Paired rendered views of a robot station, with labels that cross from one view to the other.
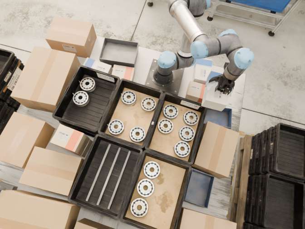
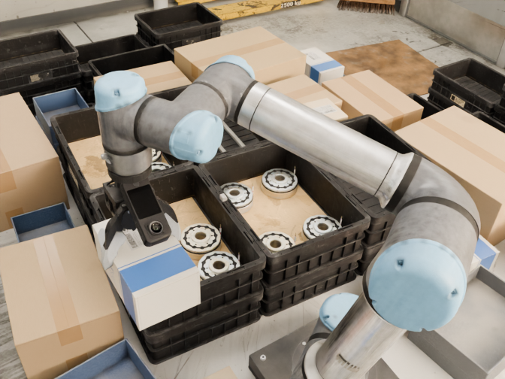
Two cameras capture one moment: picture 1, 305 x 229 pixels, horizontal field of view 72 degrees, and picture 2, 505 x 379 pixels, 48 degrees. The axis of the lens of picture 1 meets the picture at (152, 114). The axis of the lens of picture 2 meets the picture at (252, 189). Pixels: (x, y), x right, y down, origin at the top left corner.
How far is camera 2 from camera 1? 144 cm
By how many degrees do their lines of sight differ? 66
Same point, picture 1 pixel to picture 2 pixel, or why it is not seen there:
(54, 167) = not seen: hidden behind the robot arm
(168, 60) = (337, 305)
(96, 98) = (368, 197)
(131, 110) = (292, 224)
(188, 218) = (40, 151)
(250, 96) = not seen: outside the picture
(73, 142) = not seen: hidden behind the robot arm
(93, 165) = (249, 136)
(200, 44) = (229, 58)
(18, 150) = (351, 89)
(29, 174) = (304, 83)
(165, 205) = (92, 163)
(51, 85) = (439, 145)
